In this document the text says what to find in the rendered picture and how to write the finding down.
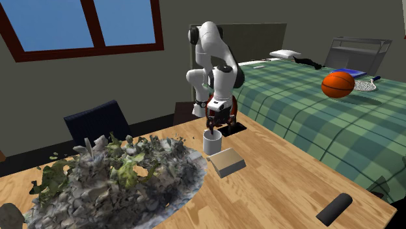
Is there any window with dark red frame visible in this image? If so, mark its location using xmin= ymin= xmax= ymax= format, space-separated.
xmin=0 ymin=0 xmax=165 ymax=63

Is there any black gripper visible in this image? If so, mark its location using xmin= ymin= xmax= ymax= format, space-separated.
xmin=206 ymin=107 xmax=237 ymax=133

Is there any black cloth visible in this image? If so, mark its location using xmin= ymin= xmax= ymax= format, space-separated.
xmin=293 ymin=56 xmax=323 ymax=71

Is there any dark robot stand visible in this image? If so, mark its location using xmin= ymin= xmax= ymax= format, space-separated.
xmin=172 ymin=101 xmax=204 ymax=126

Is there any bed with green plaid cover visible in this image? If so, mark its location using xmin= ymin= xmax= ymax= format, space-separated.
xmin=189 ymin=22 xmax=406 ymax=204

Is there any grey shelf unit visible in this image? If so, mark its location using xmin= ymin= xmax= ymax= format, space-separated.
xmin=323 ymin=36 xmax=393 ymax=77

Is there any white racket with blue handle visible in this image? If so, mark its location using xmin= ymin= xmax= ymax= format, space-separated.
xmin=353 ymin=75 xmax=382 ymax=93

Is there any dark blue chair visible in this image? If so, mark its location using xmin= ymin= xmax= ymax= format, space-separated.
xmin=63 ymin=99 xmax=133 ymax=147

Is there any black cylinder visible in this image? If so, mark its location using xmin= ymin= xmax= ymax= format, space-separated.
xmin=316 ymin=193 xmax=354 ymax=227

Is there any dark grey lump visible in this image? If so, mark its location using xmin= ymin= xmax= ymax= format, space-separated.
xmin=0 ymin=202 xmax=26 ymax=229

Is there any grey rocky plant heap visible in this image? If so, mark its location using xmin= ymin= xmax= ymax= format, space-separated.
xmin=23 ymin=132 xmax=209 ymax=229

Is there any open cardboard box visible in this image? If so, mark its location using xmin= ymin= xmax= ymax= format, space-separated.
xmin=206 ymin=147 xmax=247 ymax=179

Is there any white pillow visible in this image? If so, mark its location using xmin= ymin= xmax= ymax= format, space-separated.
xmin=269 ymin=49 xmax=302 ymax=61

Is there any blue book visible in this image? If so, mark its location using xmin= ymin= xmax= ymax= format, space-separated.
xmin=329 ymin=68 xmax=368 ymax=80

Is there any white cup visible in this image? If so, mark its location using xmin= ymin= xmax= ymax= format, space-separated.
xmin=202 ymin=129 xmax=223 ymax=156

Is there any orange basketball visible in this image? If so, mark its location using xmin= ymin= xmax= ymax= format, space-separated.
xmin=321 ymin=71 xmax=356 ymax=99

